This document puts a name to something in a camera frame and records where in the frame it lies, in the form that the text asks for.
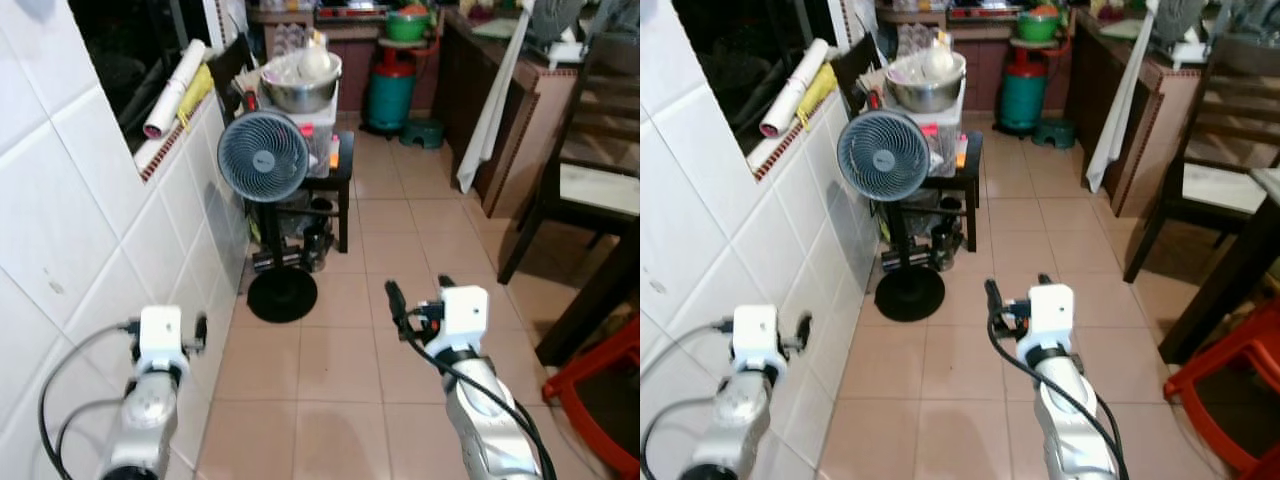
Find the yellow cloth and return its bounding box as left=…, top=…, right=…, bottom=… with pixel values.
left=178, top=62, right=217, bottom=132
left=797, top=62, right=840, bottom=132

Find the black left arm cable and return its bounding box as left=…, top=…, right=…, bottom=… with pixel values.
left=38, top=318, right=141, bottom=480
left=640, top=318, right=737, bottom=480

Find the large steel bowl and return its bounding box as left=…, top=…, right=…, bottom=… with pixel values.
left=258, top=52, right=344, bottom=115
left=885, top=51, right=969, bottom=115

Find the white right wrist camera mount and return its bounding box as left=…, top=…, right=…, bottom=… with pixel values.
left=1017, top=283, right=1077, bottom=348
left=425, top=285, right=491, bottom=353

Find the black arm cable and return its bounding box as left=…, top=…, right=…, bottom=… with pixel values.
left=640, top=318, right=737, bottom=480
left=987, top=308, right=1131, bottom=480
left=38, top=318, right=141, bottom=480
left=392, top=308, right=558, bottom=480

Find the white plastic container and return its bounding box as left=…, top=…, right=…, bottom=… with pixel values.
left=298, top=105, right=337, bottom=177
left=924, top=105, right=964, bottom=177

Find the green plastic basin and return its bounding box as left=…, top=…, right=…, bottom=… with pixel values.
left=385, top=8, right=434, bottom=44
left=1017, top=8, right=1064, bottom=44

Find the white plastic bag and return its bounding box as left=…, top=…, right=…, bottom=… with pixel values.
left=921, top=30, right=959, bottom=82
left=295, top=30, right=337, bottom=84

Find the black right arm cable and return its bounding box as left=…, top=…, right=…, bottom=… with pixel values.
left=392, top=308, right=558, bottom=480
left=987, top=308, right=1131, bottom=480

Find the brown wooden counter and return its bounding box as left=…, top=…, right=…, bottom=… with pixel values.
left=434, top=8, right=583, bottom=220
left=1064, top=8, right=1207, bottom=220

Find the grey pedestal fan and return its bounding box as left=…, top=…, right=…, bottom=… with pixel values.
left=838, top=110, right=947, bottom=324
left=217, top=111, right=320, bottom=325

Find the dark wooden chair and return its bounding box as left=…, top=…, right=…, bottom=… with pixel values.
left=1123, top=35, right=1280, bottom=287
left=497, top=35, right=641, bottom=287

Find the small green stool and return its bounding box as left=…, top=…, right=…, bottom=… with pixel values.
left=400, top=118, right=447, bottom=152
left=1032, top=118, right=1079, bottom=152

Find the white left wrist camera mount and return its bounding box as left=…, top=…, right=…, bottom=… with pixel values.
left=137, top=305, right=188, bottom=369
left=731, top=304, right=782, bottom=367

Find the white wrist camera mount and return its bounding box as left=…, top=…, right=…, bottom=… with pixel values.
left=731, top=304, right=782, bottom=367
left=1017, top=283, right=1077, bottom=348
left=137, top=305, right=188, bottom=369
left=425, top=285, right=491, bottom=353

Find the red plastic stool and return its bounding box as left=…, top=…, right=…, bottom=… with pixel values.
left=541, top=314, right=641, bottom=480
left=1162, top=298, right=1280, bottom=478

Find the dark wooden table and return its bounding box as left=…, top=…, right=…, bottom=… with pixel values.
left=534, top=222, right=641, bottom=367
left=1158, top=167, right=1280, bottom=367

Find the green gas cylinder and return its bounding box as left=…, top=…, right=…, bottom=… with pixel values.
left=997, top=42, right=1052, bottom=137
left=362, top=43, right=420, bottom=137

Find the white rolled sheet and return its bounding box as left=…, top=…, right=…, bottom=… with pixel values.
left=1086, top=0, right=1162, bottom=195
left=457, top=0, right=537, bottom=195

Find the white paper roll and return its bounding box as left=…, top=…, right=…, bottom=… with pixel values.
left=143, top=38, right=210, bottom=141
left=759, top=38, right=831, bottom=140

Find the black side table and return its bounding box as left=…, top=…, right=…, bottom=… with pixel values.
left=870, top=128, right=985, bottom=257
left=245, top=128, right=357, bottom=257

